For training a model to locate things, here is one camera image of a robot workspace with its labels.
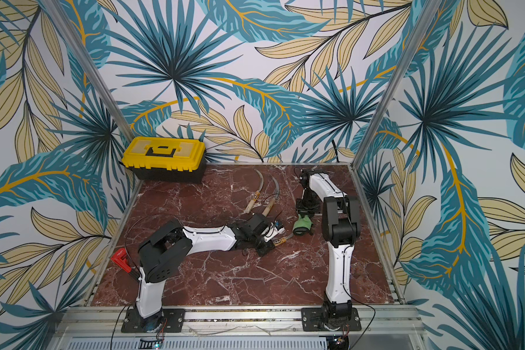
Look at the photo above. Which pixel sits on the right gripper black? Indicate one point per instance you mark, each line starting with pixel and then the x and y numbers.
pixel 308 205

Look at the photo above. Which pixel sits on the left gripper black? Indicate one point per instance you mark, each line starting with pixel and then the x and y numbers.
pixel 267 249

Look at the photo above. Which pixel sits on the green rag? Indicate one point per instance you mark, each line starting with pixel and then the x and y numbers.
pixel 302 225

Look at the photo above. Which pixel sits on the sickle labelled handle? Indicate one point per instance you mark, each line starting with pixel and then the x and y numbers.
pixel 256 194

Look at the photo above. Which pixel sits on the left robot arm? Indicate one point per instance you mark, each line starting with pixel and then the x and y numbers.
pixel 163 252

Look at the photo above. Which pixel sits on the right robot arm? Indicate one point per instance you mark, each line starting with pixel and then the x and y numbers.
pixel 340 217

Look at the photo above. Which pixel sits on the yellow black toolbox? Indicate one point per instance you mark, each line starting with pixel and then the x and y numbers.
pixel 166 159

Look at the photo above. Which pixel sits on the red clamp tool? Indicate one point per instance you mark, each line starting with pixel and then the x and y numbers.
pixel 120 259

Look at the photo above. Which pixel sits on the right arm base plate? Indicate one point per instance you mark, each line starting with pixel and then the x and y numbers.
pixel 317 319

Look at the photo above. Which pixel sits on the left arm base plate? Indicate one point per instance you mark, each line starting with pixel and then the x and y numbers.
pixel 166 320

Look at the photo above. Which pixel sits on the aluminium front rail frame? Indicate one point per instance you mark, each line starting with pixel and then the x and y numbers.
pixel 387 326

